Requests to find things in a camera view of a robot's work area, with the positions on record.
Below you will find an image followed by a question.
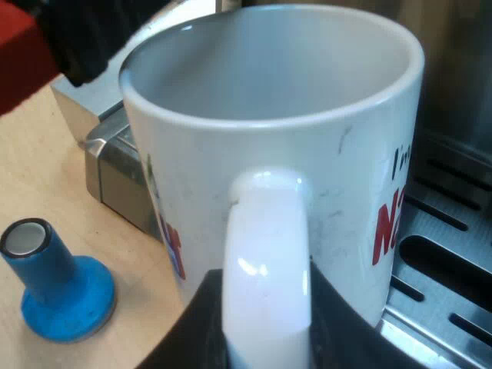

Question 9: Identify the bright blue tamper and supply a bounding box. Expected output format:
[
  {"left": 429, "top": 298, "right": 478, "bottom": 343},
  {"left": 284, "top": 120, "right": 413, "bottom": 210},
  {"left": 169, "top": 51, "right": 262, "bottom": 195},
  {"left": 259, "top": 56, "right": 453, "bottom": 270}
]
[{"left": 0, "top": 217, "right": 117, "bottom": 344}]

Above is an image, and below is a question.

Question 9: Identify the filter holder with red-ended handle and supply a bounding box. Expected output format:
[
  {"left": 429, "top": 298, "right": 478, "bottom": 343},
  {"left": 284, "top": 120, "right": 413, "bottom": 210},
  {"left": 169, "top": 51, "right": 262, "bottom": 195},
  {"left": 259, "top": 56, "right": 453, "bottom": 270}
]
[{"left": 0, "top": 0, "right": 149, "bottom": 116}]

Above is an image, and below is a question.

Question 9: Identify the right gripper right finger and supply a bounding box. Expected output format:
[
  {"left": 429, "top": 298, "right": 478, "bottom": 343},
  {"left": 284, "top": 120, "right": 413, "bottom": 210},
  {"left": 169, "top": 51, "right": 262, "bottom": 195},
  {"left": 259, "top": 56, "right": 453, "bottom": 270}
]
[{"left": 306, "top": 260, "right": 412, "bottom": 369}]

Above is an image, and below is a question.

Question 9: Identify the metal block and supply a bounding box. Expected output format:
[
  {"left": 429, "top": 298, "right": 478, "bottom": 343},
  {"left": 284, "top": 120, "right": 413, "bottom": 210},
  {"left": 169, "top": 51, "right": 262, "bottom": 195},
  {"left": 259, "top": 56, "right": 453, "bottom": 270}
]
[{"left": 51, "top": 57, "right": 130, "bottom": 150}]

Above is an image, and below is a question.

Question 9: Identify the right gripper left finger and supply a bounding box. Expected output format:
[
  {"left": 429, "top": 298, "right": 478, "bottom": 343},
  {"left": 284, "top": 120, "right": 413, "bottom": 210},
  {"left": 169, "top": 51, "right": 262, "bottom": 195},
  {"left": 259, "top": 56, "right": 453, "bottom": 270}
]
[{"left": 134, "top": 268, "right": 228, "bottom": 369}]

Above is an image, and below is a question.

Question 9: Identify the white mug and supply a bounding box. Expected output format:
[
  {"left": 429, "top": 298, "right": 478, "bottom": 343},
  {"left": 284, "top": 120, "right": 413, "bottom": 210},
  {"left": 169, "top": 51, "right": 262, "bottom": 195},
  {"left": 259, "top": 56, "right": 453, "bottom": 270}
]
[{"left": 118, "top": 3, "right": 426, "bottom": 369}]

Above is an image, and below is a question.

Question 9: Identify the steel espresso machine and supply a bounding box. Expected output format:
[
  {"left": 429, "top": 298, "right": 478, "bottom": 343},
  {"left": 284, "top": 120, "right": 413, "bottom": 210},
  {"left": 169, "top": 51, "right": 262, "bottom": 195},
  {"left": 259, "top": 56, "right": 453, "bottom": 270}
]
[{"left": 82, "top": 0, "right": 492, "bottom": 369}]

